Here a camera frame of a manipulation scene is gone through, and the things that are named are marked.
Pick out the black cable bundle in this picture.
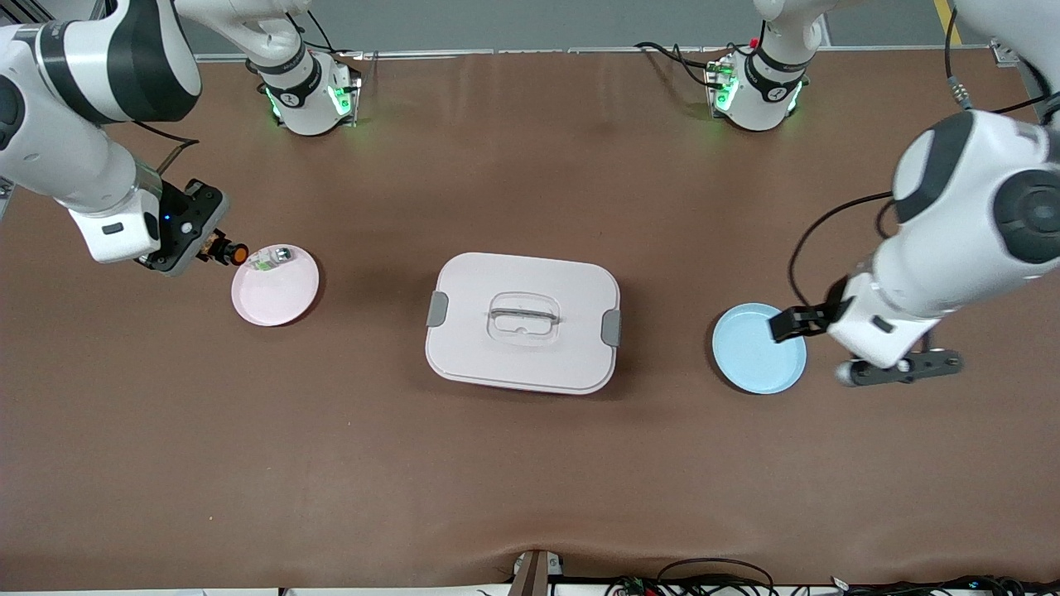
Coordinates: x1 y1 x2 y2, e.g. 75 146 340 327
828 574 1060 596

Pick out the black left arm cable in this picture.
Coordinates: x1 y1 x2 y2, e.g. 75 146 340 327
788 7 1060 312

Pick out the clear box lid handle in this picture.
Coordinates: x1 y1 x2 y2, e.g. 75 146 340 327
486 291 561 345

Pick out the grey metal camera bracket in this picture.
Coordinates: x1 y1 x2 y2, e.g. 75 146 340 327
509 548 566 596

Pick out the pink round plate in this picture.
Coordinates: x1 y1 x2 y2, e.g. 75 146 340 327
231 243 320 328

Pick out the white lidded storage box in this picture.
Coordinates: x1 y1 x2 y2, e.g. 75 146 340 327
425 252 622 396

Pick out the brown table mat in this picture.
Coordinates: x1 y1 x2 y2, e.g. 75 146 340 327
0 50 1060 590

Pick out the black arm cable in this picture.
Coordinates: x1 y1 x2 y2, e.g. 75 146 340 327
788 7 1060 312
131 121 201 176

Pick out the black base power cable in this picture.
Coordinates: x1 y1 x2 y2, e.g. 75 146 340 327
280 8 365 60
634 40 721 89

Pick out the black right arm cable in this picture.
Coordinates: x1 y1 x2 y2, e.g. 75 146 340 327
131 121 201 176

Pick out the black looped cable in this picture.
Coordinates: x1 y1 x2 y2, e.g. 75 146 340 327
654 557 777 596

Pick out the silver table edge rail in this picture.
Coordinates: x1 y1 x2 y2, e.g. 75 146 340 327
195 46 1007 65

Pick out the light blue round plate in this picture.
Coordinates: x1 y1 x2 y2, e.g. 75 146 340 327
712 302 807 396

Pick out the small clear green switch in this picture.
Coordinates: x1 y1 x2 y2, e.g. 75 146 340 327
251 245 296 275

